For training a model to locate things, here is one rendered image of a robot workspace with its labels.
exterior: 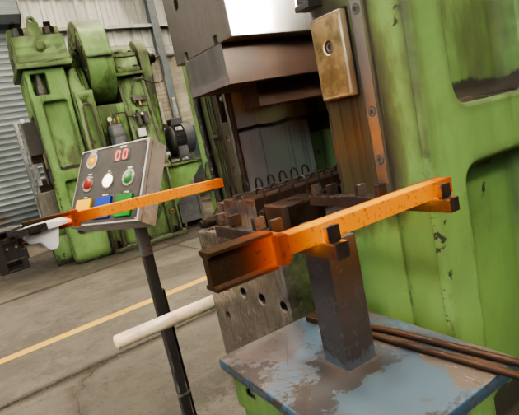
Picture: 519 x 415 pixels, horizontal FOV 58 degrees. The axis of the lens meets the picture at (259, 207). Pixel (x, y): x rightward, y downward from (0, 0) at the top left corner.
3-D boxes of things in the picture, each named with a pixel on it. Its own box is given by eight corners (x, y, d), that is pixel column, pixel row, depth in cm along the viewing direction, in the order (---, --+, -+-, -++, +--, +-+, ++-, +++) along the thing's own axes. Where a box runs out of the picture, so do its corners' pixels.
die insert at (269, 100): (260, 106, 118) (255, 82, 117) (245, 110, 124) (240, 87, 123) (344, 90, 134) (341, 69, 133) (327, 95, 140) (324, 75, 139)
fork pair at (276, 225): (273, 235, 65) (270, 221, 64) (252, 231, 70) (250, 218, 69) (387, 193, 76) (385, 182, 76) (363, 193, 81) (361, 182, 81)
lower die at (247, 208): (259, 230, 115) (253, 197, 113) (221, 225, 131) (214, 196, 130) (376, 188, 137) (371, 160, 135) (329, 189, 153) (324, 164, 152)
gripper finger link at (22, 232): (46, 229, 95) (-1, 242, 91) (44, 221, 94) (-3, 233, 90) (49, 230, 91) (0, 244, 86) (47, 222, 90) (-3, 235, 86)
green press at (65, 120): (69, 272, 526) (-8, 6, 478) (45, 260, 626) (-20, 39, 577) (228, 219, 649) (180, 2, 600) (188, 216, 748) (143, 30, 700)
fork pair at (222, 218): (232, 228, 75) (229, 216, 75) (217, 226, 80) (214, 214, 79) (338, 193, 86) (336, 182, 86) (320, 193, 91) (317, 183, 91)
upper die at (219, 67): (229, 84, 109) (220, 42, 107) (192, 98, 125) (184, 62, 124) (356, 66, 131) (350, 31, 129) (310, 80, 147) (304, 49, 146)
